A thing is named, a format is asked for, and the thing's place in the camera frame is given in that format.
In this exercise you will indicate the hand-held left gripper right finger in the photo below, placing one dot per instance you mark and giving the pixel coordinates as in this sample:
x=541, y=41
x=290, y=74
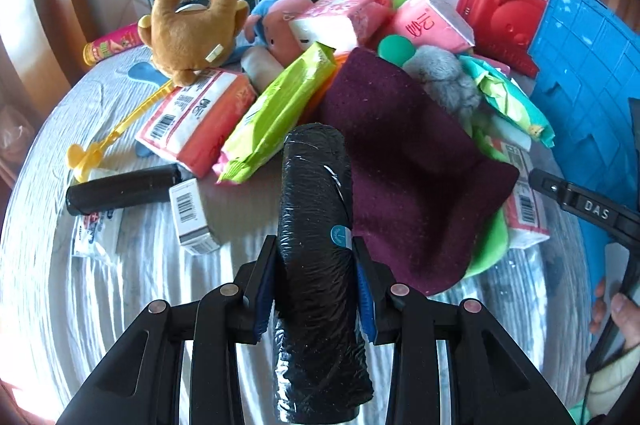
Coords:
x=365, y=305

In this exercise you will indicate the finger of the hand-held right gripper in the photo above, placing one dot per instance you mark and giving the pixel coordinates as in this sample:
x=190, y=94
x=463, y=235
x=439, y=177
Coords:
x=550, y=187
x=634, y=125

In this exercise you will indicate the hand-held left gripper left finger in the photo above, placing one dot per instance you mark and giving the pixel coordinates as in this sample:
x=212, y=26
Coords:
x=262, y=300

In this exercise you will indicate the black garbage bag roll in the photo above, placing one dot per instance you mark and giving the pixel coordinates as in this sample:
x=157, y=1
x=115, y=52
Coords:
x=315, y=255

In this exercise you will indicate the blue plastic crate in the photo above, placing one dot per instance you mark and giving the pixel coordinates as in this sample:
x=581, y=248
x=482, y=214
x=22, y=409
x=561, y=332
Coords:
x=585, y=55

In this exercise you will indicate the maroon cloth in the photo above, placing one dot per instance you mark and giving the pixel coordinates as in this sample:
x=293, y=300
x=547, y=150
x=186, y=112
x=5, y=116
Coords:
x=415, y=165

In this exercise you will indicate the lime green wipes pack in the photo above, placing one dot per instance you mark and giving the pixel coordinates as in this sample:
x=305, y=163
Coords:
x=280, y=115

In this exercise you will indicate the person's right forearm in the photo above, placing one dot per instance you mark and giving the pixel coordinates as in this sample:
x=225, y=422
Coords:
x=612, y=385

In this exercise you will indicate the person's right hand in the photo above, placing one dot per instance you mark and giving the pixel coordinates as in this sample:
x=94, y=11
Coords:
x=625, y=312

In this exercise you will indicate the white red tissue pack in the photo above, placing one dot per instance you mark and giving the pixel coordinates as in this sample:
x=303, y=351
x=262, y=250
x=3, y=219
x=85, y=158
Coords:
x=527, y=205

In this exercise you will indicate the light green cloth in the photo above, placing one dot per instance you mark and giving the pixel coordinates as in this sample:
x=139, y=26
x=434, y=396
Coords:
x=487, y=250

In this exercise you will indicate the teal wet wipes pack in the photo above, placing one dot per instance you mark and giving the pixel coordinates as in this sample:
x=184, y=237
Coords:
x=510, y=102

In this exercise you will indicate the small white barcode box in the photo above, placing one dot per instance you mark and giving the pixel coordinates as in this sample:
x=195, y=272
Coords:
x=192, y=215

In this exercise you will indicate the grey plush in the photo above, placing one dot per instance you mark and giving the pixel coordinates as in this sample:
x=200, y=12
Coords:
x=445, y=80

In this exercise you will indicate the red bear toy case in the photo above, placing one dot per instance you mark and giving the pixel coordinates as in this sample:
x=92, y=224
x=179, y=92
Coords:
x=495, y=15

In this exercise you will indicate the white plastic packet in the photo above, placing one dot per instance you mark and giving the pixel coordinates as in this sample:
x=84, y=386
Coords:
x=97, y=232

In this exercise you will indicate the black cylinder tube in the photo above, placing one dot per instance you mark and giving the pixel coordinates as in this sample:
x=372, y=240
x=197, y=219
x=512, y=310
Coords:
x=120, y=191

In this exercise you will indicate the red tissue pack with barcode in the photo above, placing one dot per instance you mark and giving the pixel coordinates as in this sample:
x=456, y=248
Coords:
x=200, y=125

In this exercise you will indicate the pink tissue pack red print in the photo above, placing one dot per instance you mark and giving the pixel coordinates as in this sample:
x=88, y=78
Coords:
x=430, y=22

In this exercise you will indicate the green round cap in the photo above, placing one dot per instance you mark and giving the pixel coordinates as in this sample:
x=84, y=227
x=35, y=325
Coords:
x=395, y=47

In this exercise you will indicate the yellow plastic stick toy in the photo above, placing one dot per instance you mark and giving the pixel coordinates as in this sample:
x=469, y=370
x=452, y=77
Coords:
x=82, y=157

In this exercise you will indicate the white paper roll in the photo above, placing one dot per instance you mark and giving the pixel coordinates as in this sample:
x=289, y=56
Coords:
x=260, y=67

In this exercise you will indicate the light blue plastic scoop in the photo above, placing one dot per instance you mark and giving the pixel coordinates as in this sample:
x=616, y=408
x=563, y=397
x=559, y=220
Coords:
x=145, y=72

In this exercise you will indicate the pink floral tissue pack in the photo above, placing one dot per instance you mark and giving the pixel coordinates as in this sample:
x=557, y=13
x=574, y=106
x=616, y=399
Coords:
x=350, y=10

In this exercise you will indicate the pink pig plush blue ears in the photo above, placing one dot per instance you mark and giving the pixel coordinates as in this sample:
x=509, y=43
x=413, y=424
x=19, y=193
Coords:
x=280, y=25

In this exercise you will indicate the brown bear plush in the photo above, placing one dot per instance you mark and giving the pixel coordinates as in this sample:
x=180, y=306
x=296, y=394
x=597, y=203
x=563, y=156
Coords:
x=190, y=30

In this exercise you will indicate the pink snack tube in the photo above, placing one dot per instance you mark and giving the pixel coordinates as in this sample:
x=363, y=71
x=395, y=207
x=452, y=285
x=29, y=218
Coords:
x=110, y=45

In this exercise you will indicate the translucent plastic bag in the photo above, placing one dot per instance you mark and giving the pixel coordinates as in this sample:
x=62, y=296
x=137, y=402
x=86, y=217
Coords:
x=12, y=130

